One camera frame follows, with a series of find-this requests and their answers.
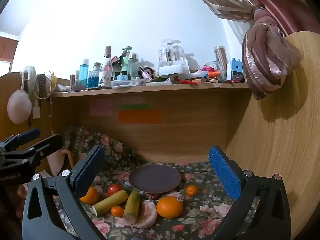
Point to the pale pink object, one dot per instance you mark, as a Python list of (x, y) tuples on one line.
[(57, 161)]

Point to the clear plastic container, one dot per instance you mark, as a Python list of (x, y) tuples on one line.
[(128, 83)]

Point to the white fluffy pompom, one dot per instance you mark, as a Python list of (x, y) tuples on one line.
[(18, 107)]

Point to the pink sticky note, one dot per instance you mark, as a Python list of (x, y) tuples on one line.
[(101, 107)]

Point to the orange white marker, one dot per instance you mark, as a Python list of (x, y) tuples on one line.
[(207, 74)]

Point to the dark floral cloth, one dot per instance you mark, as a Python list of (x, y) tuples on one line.
[(200, 220)]

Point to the round glass jar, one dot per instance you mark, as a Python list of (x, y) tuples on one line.
[(212, 66)]

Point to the tall blue liquid bottle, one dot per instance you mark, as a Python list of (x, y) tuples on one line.
[(84, 73)]

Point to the large orange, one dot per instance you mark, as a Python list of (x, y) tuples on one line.
[(170, 207)]

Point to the dark pink satin curtain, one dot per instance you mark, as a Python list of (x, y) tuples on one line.
[(287, 5)]

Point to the dark red jujube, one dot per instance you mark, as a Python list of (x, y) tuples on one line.
[(153, 196)]

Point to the peeled pomelo segment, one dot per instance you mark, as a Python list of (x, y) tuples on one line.
[(148, 215)]

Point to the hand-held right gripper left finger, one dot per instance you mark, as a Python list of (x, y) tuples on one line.
[(86, 175)]

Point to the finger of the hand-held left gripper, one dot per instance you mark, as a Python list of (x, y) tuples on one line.
[(28, 135), (51, 142)]

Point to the clear bottle with illustrated label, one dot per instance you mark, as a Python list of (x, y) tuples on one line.
[(106, 72)]

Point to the white toothbrush package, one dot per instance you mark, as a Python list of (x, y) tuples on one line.
[(171, 51)]

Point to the white fluffy headband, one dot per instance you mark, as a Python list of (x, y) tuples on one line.
[(31, 73)]

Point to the black lace headband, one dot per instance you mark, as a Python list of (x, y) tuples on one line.
[(43, 85)]

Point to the striped pink sheer curtain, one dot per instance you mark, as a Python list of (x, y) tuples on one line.
[(265, 55)]

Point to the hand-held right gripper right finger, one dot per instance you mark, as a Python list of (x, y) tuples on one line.
[(225, 172)]

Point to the faceted blue glass bottle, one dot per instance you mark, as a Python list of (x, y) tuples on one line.
[(93, 78)]

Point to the brown cosmetic tube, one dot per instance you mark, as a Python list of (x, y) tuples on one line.
[(73, 80)]

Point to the small tangerine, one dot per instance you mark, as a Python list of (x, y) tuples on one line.
[(117, 211), (191, 190)]

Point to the tapered yellow green fruit piece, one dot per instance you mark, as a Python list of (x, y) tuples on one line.
[(132, 206)]

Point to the green pump bottle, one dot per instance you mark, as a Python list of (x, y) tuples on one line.
[(125, 62)]

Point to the blue white pencil sharpener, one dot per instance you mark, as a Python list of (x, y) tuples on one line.
[(235, 71)]

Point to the yellow headband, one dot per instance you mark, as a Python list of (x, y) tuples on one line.
[(53, 78)]

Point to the clear bottle with silver cap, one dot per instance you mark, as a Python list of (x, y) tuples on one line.
[(133, 66)]

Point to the white box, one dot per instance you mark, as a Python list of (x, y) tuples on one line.
[(173, 68)]

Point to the clear jar of sticks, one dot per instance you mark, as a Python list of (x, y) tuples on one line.
[(220, 58)]

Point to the red tomato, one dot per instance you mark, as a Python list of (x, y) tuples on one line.
[(114, 189)]

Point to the medium orange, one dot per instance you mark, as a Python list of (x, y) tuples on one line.
[(91, 196)]

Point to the dark brown round plate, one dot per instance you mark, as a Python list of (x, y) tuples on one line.
[(155, 178)]

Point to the wooden shelf unit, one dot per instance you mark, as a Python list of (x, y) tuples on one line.
[(187, 135)]

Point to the orange sticky note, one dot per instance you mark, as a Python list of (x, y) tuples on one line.
[(140, 116)]

